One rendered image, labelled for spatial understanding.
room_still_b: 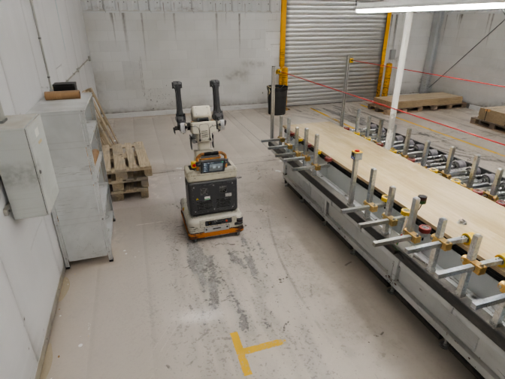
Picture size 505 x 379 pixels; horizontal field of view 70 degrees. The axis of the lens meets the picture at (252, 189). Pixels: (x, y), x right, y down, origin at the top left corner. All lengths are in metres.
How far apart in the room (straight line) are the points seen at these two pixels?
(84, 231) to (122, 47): 6.51
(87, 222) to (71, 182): 0.43
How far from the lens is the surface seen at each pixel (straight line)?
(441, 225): 2.59
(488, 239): 2.93
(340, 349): 3.05
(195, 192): 3.90
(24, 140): 2.62
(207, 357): 2.94
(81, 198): 3.71
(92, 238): 3.91
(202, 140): 4.06
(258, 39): 10.25
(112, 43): 9.73
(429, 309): 3.30
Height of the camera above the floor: 2.23
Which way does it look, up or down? 25 degrees down
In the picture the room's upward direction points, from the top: straight up
